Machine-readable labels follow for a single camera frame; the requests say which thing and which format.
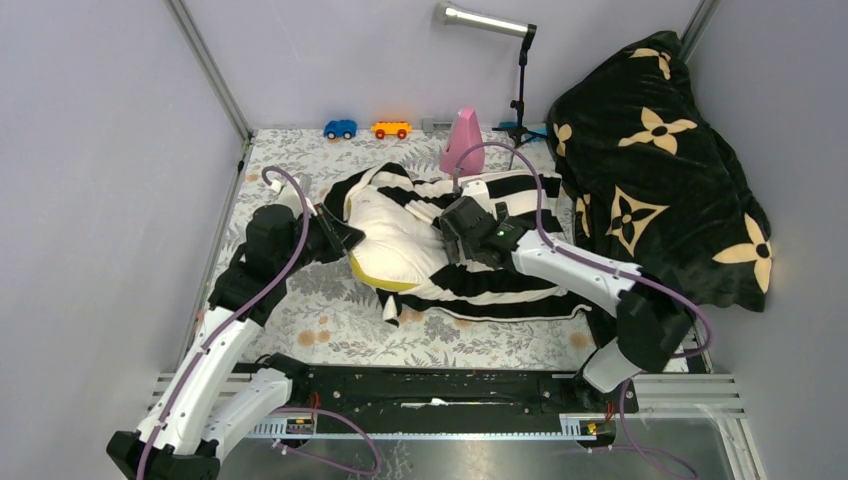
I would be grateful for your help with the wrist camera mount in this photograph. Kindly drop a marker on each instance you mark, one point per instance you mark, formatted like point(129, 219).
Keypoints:
point(477, 190)
point(286, 194)

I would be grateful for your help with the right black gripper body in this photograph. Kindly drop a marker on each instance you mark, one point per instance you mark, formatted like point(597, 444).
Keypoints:
point(470, 250)

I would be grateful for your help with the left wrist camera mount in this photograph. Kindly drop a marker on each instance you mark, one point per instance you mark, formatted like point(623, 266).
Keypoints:
point(286, 194)

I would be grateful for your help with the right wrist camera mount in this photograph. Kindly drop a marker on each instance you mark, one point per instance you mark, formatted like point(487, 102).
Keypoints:
point(477, 190)

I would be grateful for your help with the black floral patterned blanket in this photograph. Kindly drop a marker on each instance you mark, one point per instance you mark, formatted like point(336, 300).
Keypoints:
point(653, 183)

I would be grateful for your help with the black white striped pillow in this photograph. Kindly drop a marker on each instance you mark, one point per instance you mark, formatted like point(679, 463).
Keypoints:
point(468, 290)

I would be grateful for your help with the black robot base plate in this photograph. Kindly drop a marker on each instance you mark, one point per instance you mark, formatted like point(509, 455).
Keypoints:
point(408, 401)

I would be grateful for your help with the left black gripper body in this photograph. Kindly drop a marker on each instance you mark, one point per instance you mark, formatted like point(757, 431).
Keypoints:
point(315, 247)

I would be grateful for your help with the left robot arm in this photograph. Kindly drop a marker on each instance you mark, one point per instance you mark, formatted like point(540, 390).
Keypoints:
point(187, 433)

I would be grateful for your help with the floral patterned table cloth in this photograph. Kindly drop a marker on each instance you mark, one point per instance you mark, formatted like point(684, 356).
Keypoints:
point(330, 317)

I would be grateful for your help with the orange toy car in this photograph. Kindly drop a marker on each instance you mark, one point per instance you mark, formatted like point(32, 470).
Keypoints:
point(400, 130)

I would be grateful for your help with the blue toy car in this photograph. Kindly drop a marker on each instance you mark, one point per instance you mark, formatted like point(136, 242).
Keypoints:
point(344, 129)

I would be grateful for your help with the pink metronome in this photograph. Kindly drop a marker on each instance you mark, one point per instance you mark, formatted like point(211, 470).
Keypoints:
point(464, 133)

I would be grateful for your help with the silver flashlight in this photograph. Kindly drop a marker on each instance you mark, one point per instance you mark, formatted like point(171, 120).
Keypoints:
point(449, 13)

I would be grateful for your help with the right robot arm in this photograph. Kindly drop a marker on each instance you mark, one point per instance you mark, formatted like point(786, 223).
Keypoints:
point(651, 318)

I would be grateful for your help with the white yellow pillow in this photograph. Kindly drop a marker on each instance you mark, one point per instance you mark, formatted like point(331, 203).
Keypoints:
point(399, 251)

